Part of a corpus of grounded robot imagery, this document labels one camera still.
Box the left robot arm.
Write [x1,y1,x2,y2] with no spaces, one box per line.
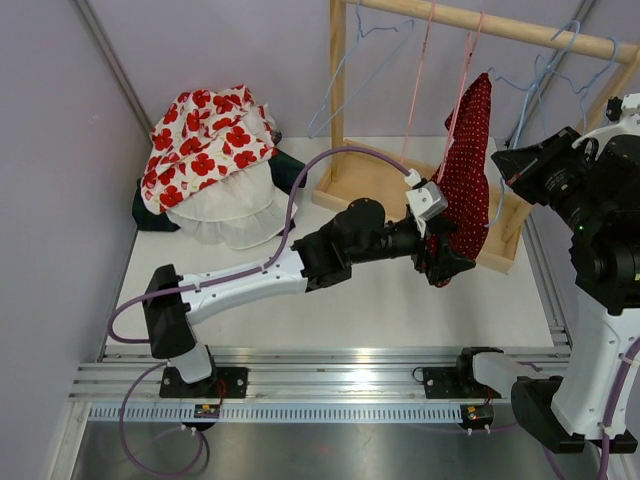
[143,198,476,399]

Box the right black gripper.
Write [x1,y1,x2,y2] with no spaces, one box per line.
[494,128,609,237]

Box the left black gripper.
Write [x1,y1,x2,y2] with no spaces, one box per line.
[348,213,475,283]

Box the white red floral skirt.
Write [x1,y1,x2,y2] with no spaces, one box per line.
[140,84,279,215]

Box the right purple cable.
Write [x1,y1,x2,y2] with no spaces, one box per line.
[539,334,640,480]

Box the wooden clothes rack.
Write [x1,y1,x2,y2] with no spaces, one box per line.
[312,1,639,273]

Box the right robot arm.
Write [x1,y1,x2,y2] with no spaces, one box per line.
[453,125,639,454]

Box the aluminium mounting rail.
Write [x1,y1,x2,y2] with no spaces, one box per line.
[66,343,574,404]

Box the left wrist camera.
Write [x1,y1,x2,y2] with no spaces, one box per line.
[404,169,448,238]

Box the dark green plaid skirt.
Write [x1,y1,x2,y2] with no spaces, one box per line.
[131,150,304,233]

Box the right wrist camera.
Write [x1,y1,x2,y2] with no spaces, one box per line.
[605,93,640,131]

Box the red polka dot skirt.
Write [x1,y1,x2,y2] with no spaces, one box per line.
[432,72,492,261]

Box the white slotted cable duct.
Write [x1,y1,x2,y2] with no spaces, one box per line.
[89,403,462,424]

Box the white pleated dress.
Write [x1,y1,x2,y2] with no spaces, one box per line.
[166,159,288,250]

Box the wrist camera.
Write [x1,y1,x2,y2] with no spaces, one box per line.
[404,169,448,238]
[605,93,640,131]

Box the blue hanger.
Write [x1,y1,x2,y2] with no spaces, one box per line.
[485,54,551,229]
[540,36,620,134]
[306,1,418,139]

